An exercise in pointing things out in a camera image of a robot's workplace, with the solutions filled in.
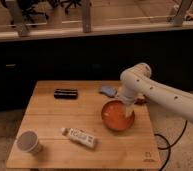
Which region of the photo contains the white paper cup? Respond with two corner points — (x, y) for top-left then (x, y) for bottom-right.
(16, 131), (42, 155)

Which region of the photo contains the wooden table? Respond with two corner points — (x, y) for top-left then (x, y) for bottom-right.
(6, 81), (161, 169)

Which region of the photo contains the black office chair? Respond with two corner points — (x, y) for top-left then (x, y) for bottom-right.
(59, 0), (81, 14)
(0, 0), (51, 23)

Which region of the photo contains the blue sponge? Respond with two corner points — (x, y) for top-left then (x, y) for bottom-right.
(99, 86), (117, 98)

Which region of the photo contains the black rectangular box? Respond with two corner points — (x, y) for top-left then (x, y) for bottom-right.
(54, 89), (78, 99)

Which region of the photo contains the orange ceramic bowl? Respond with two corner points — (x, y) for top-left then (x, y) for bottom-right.
(101, 100), (135, 131)

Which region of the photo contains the black cable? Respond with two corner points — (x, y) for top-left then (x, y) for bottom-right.
(154, 119), (189, 171)

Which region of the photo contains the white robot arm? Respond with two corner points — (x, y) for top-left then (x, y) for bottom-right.
(117, 63), (193, 124)

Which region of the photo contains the white tube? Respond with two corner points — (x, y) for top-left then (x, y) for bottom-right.
(61, 128), (97, 149)

